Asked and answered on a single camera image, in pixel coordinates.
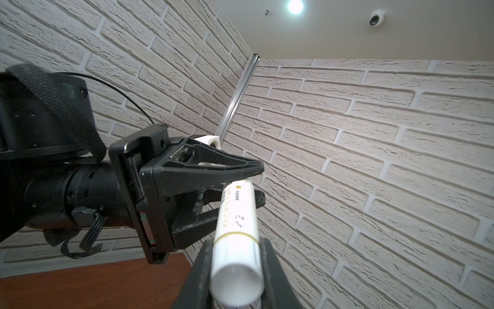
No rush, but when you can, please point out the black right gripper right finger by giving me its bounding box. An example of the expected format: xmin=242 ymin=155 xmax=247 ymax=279
xmin=260 ymin=238 xmax=302 ymax=309

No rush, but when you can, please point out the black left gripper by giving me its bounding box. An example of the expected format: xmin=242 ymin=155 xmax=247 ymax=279
xmin=109 ymin=124 xmax=264 ymax=264

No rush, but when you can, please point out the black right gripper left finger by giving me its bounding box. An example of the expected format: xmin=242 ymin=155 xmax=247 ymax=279
xmin=171 ymin=240 xmax=214 ymax=309

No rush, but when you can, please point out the white glue stick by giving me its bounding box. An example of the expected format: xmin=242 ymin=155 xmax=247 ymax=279
xmin=210 ymin=179 xmax=264 ymax=307

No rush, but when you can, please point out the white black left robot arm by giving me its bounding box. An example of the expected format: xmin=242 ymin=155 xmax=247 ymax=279
xmin=1 ymin=64 xmax=264 ymax=264

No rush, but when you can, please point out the round ceiling light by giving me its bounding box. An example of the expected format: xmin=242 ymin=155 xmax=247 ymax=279
xmin=287 ymin=0 xmax=304 ymax=15

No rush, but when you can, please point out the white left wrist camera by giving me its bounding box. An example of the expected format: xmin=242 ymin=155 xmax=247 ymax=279
xmin=193 ymin=135 xmax=221 ymax=167

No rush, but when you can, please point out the aluminium left corner post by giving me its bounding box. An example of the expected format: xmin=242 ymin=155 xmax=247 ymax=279
xmin=216 ymin=54 xmax=261 ymax=144

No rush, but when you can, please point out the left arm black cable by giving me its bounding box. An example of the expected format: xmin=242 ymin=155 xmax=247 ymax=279
xmin=55 ymin=71 xmax=155 ymax=125

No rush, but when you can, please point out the white ceiling dome camera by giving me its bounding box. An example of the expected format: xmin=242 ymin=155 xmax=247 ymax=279
xmin=369 ymin=10 xmax=385 ymax=28

